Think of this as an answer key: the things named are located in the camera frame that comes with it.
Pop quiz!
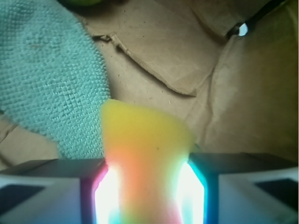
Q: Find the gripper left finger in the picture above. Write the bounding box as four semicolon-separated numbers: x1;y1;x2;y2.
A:
0;159;109;224

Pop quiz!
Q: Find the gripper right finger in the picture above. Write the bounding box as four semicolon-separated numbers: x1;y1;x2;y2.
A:
188;153;299;224

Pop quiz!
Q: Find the yellow green sponge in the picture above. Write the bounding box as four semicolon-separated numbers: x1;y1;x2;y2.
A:
100;99;195;224

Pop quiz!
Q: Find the light blue microfiber cloth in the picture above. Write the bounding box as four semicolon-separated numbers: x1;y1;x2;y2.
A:
0;0;110;159

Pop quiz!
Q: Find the brown paper bag tray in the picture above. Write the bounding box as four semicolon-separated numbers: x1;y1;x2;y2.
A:
0;0;299;169

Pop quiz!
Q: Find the green plush toy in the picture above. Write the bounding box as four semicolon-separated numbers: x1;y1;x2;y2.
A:
60;0;103;7

